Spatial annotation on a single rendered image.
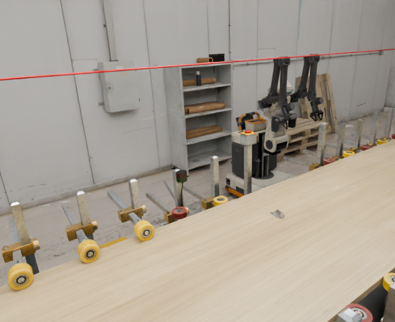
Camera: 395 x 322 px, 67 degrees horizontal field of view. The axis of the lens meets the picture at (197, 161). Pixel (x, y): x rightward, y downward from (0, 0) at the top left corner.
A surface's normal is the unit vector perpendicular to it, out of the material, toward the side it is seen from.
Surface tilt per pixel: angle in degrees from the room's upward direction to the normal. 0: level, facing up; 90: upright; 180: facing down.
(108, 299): 0
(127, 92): 90
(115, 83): 90
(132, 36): 90
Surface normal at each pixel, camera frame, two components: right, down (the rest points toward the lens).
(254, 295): -0.05, -0.94
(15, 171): 0.55, 0.26
